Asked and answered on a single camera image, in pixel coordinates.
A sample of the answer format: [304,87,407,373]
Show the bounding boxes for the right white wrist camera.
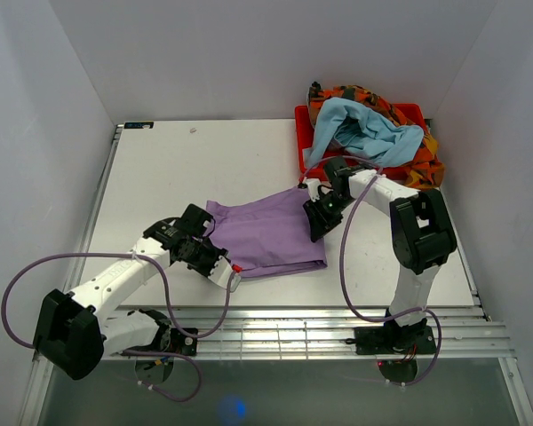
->
[298,177,326,201]

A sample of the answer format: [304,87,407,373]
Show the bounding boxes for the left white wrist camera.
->
[208,256,241,293]

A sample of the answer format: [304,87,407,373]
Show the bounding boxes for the red plastic bin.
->
[294,103,428,181]

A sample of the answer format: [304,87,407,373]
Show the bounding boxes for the aluminium rail frame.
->
[20,120,533,425]

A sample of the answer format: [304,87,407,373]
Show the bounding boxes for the black label sticker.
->
[123,122,154,130]

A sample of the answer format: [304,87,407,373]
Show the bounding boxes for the purple cable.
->
[0,217,243,403]
[299,154,442,388]

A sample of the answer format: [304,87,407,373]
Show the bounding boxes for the purple trousers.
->
[206,187,327,279]

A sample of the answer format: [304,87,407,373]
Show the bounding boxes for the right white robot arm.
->
[299,156,457,355]

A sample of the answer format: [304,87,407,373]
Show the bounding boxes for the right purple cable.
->
[299,154,442,388]

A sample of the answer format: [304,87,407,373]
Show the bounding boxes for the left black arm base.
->
[160,328,198,356]

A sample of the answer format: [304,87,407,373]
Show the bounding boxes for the light blue trousers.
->
[305,98,424,168]

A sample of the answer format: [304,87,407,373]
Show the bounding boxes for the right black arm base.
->
[345,326,437,355]

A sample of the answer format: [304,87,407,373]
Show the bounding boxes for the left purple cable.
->
[0,217,243,403]

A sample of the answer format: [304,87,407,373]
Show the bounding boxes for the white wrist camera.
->
[298,177,326,201]
[208,256,241,293]

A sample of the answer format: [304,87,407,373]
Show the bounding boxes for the orange camouflage trousers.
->
[306,82,445,189]

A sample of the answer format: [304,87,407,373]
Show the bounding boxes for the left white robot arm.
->
[33,204,240,380]

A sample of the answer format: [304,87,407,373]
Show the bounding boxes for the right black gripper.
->
[303,191,356,242]

